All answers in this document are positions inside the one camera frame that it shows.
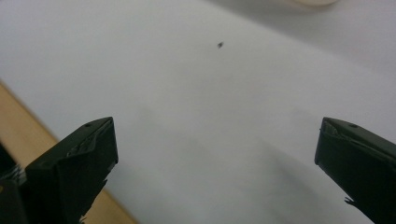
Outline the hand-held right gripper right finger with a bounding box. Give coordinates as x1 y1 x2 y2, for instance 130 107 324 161
313 117 396 224

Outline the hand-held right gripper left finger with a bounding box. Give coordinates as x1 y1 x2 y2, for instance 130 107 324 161
23 116 120 224

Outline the cream round object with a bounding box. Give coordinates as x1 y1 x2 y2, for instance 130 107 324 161
288 0 341 8

